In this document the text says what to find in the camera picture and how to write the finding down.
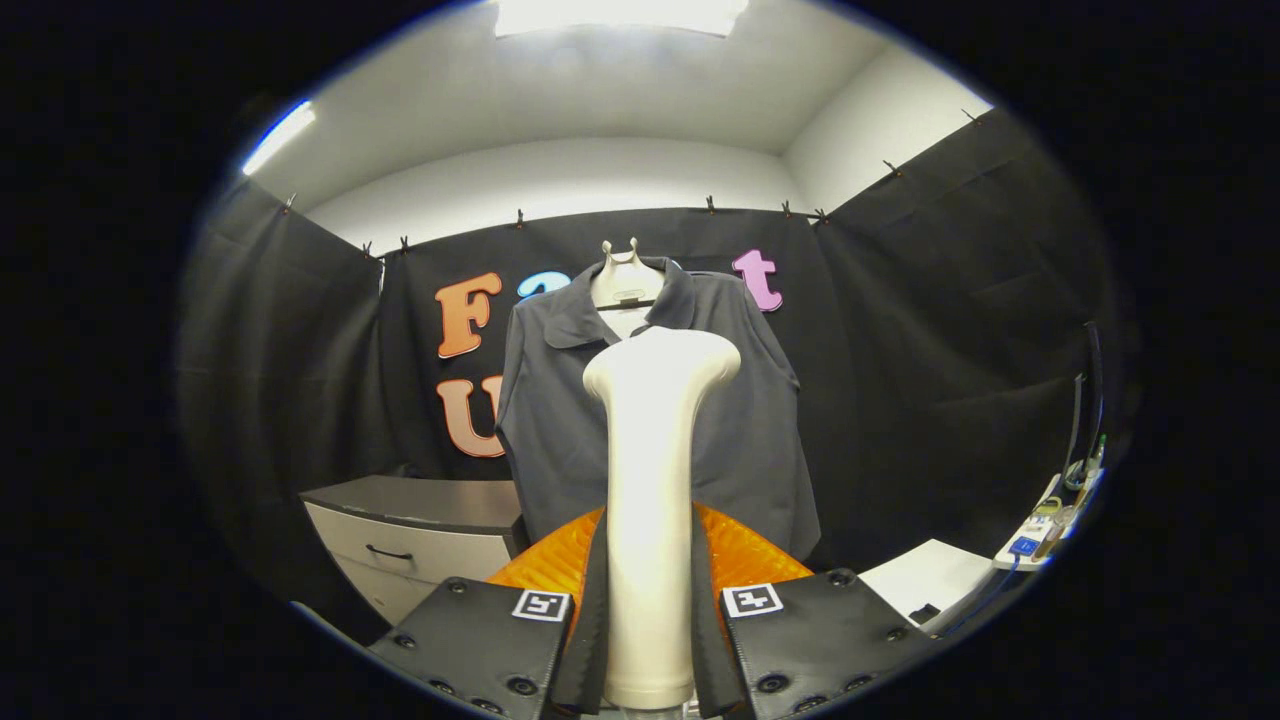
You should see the grey-topped drawer cabinet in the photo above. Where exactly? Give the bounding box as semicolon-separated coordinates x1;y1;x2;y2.
300;475;531;626

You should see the row of black cloth clips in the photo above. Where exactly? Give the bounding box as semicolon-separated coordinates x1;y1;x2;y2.
283;108;979;256

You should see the blue cable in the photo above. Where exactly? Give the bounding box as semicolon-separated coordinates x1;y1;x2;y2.
940;555;1021;637

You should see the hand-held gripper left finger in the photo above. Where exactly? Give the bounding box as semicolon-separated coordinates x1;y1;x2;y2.
366;505;609;720

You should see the narrow ceiling light panel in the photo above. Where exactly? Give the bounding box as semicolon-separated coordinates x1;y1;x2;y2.
242;100;317;177

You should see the dark curved stand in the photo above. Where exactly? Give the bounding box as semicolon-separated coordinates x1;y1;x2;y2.
1062;322;1106;491

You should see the white tray with small items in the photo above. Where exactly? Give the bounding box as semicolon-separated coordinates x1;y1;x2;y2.
993;470;1106;573

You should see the grey button-up shirt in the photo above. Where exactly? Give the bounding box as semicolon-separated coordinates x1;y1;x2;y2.
495;258;823;563

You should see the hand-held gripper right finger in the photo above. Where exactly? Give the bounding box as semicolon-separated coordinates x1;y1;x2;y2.
692;500;943;720

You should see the large ceiling light panel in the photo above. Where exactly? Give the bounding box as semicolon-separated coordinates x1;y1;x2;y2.
495;0;749;39

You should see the white storage box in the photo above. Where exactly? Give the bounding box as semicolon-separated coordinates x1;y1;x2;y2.
860;540;996;629

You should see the cream mannequin torso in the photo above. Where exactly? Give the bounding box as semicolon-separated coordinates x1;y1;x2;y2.
590;238;666;341

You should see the white garment steamer head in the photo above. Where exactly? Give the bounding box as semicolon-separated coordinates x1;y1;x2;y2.
582;327;743;711

